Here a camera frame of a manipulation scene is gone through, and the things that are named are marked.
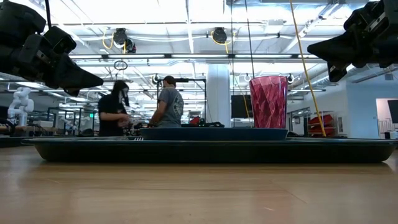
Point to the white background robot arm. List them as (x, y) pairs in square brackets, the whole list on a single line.
[(21, 105)]

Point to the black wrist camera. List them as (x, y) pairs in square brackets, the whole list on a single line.
[(362, 17), (60, 40)]

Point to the red faceted plastic cup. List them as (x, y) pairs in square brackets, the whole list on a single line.
[(269, 102)]

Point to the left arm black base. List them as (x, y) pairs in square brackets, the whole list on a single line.
[(9, 142)]

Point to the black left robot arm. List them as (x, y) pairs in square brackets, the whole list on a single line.
[(18, 18)]

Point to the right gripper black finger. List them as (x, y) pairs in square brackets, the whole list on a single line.
[(340, 48), (336, 71)]

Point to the white pillar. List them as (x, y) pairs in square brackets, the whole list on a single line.
[(218, 93)]

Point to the dark green tray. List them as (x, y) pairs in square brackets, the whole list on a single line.
[(186, 152)]

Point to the dark wall screen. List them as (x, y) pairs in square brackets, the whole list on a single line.
[(393, 110)]

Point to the person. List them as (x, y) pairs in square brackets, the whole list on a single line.
[(171, 105), (110, 112)]

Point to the black metal frame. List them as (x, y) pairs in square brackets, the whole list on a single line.
[(205, 99)]

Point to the shelf with red bins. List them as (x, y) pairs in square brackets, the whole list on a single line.
[(325, 123)]

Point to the black monitor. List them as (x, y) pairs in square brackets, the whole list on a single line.
[(241, 105)]

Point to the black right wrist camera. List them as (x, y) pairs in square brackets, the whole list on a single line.
[(362, 17)]

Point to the wooden workbench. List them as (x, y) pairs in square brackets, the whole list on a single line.
[(25, 128)]

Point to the red background object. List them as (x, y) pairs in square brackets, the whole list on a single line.
[(195, 120)]

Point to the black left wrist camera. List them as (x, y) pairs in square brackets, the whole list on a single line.
[(60, 40)]

